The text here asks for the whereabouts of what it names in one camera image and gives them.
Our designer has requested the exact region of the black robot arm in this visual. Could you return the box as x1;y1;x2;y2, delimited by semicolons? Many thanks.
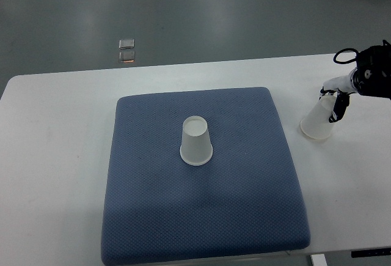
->
320;40;390;123

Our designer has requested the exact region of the table control panel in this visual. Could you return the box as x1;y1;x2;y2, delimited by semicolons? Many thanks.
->
351;248;391;258

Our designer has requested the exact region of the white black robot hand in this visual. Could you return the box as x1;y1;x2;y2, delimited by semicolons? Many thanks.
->
319;75;356;123

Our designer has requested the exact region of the upper metal floor plate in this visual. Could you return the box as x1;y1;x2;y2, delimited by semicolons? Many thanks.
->
119;38;135;50

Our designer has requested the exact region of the white paper cup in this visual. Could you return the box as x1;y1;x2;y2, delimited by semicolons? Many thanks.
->
300;95;336;140
180;116;213;166

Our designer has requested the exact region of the lower metal floor plate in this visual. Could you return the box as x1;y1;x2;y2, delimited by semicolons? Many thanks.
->
119;51;135;63

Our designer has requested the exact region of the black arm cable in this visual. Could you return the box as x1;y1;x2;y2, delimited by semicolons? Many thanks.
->
333;48;363;65

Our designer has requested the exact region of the metal floor plate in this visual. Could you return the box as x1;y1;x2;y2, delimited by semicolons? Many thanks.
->
119;38;135;50
119;51;135;63

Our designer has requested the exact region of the white table leg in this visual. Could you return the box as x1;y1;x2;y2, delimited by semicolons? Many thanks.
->
310;254;327;266

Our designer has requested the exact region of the blue fabric cushion mat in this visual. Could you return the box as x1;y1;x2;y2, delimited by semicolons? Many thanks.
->
101;87;310;265

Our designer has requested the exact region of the white paper cup on mat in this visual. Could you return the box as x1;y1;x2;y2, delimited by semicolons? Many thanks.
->
180;116;213;166

